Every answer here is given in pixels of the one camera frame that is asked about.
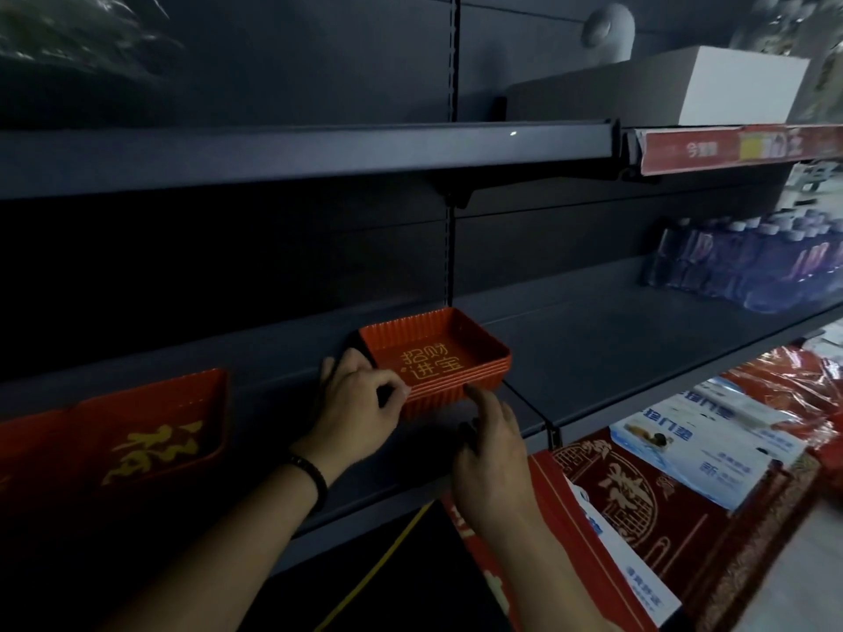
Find person's left hand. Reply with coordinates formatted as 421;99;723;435
288;348;413;486

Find person's right hand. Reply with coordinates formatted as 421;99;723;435
450;385;549;542

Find dark metal shelf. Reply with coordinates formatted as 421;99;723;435
0;0;843;632

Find person's left forearm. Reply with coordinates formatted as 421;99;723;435
98;463;324;632

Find white flat pack blue print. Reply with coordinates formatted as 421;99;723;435
569;479;683;626

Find dark brown gift box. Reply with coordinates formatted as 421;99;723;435
552;430;825;632

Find white paper card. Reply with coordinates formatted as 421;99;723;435
609;377;808;514

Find shiny red wrapped pack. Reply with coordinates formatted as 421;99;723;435
721;345;843;449

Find dark blue bottles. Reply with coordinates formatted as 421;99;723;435
642;210;843;315

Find white bowl set box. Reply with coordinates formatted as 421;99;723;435
503;3;812;129

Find row of clear bottles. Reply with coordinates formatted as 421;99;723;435
727;0;843;123

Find black beaded bracelet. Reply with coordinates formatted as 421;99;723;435
284;451;330;514

